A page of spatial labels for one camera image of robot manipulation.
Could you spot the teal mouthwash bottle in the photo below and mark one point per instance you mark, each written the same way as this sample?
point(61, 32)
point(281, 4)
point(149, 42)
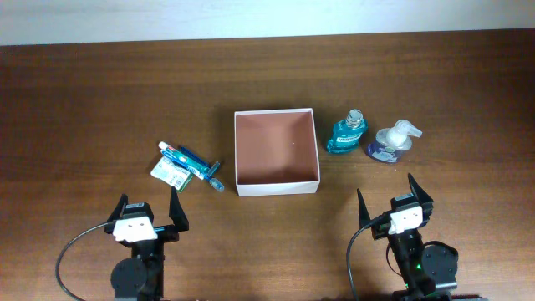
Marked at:
point(347, 133)

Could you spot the clear pump soap bottle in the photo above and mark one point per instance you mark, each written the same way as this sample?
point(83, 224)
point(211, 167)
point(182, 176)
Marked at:
point(390, 144)

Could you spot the white cardboard box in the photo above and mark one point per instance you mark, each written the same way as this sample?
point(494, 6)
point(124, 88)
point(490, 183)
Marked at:
point(276, 152)

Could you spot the blue white toothbrush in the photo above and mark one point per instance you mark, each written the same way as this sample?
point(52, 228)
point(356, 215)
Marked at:
point(215, 183)

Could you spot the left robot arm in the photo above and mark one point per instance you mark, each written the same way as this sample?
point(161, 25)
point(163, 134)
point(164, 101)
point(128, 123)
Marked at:
point(141, 275)

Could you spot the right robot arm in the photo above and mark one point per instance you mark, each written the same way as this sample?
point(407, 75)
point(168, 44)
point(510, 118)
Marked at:
point(428, 269)

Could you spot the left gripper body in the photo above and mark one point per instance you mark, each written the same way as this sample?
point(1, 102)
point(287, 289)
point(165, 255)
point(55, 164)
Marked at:
point(167, 234)

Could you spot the blue disposable razor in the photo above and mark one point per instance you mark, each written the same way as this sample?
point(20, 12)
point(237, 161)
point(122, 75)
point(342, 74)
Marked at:
point(203, 169)

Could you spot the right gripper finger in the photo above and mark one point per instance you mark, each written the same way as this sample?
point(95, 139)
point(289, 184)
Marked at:
point(425, 201)
point(364, 218)

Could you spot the toothpaste tube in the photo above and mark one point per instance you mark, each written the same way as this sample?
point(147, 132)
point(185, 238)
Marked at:
point(171, 153)

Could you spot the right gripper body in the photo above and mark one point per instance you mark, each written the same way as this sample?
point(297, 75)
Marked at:
point(380, 229)

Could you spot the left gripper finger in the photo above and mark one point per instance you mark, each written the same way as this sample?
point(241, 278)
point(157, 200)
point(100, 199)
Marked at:
point(176, 212)
point(116, 213)

